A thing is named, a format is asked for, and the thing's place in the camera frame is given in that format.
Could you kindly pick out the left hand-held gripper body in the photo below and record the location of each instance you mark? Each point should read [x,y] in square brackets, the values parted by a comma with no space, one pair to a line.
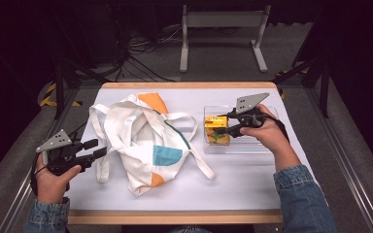
[56,142]

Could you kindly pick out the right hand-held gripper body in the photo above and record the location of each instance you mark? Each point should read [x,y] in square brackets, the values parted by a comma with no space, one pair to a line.
[247,102]

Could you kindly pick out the yellow carton box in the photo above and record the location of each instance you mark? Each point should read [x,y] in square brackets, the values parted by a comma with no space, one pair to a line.
[216,123]

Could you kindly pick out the clear plastic tray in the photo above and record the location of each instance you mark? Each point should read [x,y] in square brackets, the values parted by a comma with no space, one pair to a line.
[252,145]

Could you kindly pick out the white patterned tote bag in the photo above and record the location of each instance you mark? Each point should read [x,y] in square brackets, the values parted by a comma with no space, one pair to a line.
[142,139]

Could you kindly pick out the person's right hand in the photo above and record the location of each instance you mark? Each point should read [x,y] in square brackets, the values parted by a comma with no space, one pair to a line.
[272,136]

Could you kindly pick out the person's left hand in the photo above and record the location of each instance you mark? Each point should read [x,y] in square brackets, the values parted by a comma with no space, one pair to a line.
[51,187]

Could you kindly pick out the yellow black hazard tape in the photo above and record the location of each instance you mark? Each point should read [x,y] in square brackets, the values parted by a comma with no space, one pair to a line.
[50,97]

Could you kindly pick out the black tripod stand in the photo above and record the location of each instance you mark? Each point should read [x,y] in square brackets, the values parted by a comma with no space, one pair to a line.
[60,84]
[324,87]

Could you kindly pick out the white metal stand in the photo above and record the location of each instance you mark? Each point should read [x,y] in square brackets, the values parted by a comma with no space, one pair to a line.
[223,18]

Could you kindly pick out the person's denim legs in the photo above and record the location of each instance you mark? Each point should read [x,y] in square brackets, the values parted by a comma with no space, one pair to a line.
[189,230]

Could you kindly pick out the aluminium frame rail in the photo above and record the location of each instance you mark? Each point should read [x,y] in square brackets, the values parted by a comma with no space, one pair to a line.
[22,191]
[346,168]

